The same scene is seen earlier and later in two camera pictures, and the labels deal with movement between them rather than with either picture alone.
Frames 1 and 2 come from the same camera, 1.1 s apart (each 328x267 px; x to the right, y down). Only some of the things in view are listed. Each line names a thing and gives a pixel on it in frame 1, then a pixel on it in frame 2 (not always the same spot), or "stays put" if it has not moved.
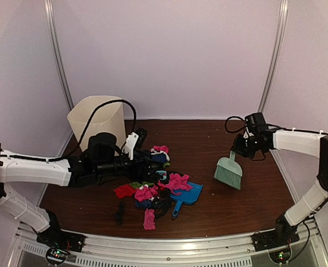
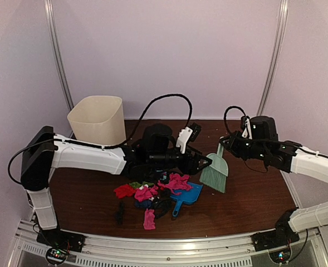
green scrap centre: x=136 y=184 stays put
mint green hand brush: x=229 y=171 -> x=215 y=174
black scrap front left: x=119 y=216 stays put
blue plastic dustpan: x=189 y=197 stays put
